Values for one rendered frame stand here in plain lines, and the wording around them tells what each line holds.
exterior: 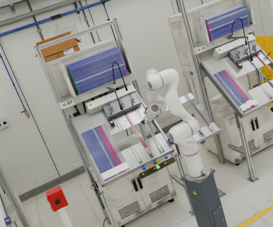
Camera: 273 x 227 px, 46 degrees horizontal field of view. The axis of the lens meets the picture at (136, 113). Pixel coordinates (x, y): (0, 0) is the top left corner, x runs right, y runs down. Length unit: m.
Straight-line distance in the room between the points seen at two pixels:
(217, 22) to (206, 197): 1.81
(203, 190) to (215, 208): 0.21
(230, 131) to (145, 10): 2.16
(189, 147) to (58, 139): 2.62
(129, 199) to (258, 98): 1.59
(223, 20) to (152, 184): 1.81
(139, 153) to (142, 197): 0.61
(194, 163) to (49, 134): 2.62
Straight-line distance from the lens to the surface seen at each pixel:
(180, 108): 2.20
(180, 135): 2.19
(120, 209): 3.23
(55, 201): 2.78
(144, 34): 4.70
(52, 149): 4.57
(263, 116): 3.77
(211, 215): 2.53
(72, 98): 2.90
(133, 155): 2.79
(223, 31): 3.49
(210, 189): 2.46
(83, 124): 2.96
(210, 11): 3.64
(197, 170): 2.36
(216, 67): 3.42
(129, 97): 3.02
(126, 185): 3.13
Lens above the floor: 1.97
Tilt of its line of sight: 18 degrees down
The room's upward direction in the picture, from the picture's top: 19 degrees counter-clockwise
